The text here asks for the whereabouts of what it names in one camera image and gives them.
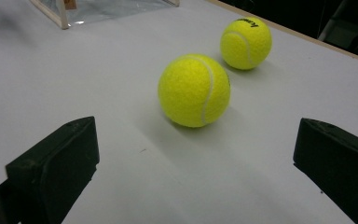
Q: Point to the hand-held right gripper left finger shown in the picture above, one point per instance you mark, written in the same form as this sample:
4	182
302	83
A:
59	161

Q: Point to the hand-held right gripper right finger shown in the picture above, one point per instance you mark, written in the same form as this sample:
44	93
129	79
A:
338	165

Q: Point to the yellow tennis ball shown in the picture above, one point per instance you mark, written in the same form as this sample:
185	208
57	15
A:
245	46
186	93

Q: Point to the clear plastic bag beige trim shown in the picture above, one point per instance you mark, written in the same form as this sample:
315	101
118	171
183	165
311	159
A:
105	9

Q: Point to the dark metal stand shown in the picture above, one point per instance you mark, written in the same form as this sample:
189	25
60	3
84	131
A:
348	34

